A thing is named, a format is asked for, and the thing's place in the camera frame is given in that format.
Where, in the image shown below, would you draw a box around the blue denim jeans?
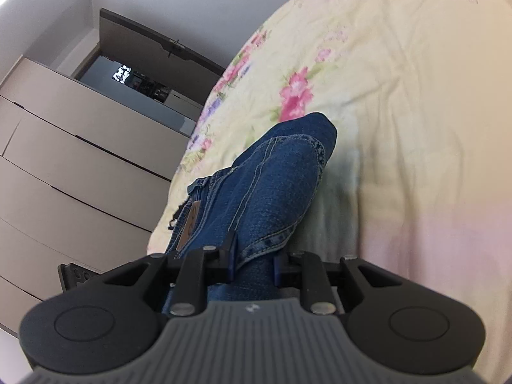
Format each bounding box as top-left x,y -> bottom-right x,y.
167,113 -> 338,301

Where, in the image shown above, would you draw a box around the beige wardrobe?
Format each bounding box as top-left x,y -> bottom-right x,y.
1,58 -> 188,334

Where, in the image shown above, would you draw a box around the hallway cabinet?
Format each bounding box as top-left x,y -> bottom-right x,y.
80,56 -> 202,137

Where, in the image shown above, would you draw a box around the floral yellow bed quilt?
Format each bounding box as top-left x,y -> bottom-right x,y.
148,0 -> 511,383

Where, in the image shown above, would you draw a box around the dark brown door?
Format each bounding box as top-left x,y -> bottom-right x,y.
99,8 -> 224,83

